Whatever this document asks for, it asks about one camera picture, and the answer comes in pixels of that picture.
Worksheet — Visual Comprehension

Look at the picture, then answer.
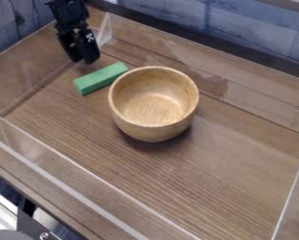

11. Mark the round wooden bowl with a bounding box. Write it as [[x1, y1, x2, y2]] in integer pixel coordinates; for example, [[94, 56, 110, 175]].
[[109, 66, 200, 143]]

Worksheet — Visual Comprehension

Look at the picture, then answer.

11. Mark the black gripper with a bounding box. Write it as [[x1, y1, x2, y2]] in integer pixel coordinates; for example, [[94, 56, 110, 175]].
[[46, 0, 101, 65]]

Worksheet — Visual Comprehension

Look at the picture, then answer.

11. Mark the black metal mount with bolt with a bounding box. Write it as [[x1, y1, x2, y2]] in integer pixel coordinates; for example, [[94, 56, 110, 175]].
[[16, 208, 63, 240]]

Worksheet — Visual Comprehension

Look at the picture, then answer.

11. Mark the clear acrylic front barrier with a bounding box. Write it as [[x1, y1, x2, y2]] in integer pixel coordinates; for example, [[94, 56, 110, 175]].
[[0, 116, 202, 240]]

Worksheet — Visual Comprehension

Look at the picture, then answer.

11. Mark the clear acrylic corner bracket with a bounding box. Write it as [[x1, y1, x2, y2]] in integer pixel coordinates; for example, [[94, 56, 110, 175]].
[[90, 13, 113, 47]]

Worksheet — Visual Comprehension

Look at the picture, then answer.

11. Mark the green rectangular block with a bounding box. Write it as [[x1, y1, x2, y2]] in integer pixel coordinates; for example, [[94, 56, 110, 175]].
[[74, 62, 130, 96]]

